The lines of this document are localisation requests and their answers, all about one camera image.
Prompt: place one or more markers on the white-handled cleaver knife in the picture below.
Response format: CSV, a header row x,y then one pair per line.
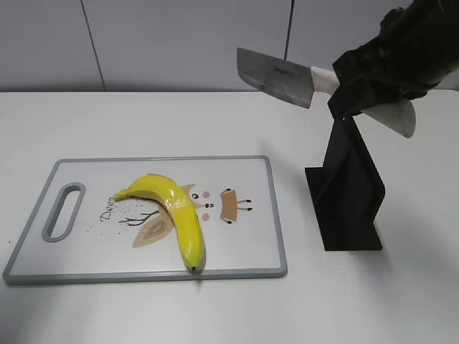
x,y
296,84

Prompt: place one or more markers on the black knife stand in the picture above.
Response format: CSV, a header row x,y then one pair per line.
x,y
346,191

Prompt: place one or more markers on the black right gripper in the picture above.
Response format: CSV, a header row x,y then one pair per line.
x,y
413,52

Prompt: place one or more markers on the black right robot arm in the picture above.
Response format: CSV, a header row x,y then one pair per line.
x,y
415,50

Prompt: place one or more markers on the white grey-rimmed cutting board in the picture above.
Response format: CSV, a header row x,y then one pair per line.
x,y
78,233

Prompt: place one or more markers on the yellow plastic banana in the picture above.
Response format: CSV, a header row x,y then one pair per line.
x,y
179,207

